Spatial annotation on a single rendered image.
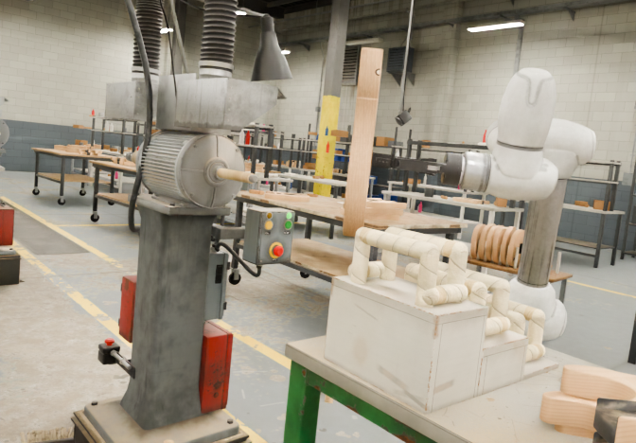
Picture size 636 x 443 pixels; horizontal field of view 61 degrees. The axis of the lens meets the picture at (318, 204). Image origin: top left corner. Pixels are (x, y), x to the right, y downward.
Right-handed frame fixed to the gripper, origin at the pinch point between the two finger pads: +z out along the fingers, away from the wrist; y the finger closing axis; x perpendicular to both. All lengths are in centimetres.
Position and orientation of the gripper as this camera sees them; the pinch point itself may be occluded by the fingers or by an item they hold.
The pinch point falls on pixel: (373, 159)
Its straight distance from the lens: 129.2
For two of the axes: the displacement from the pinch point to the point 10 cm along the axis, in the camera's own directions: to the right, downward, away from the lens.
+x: 1.2, -9.8, -1.3
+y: 1.1, -1.2, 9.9
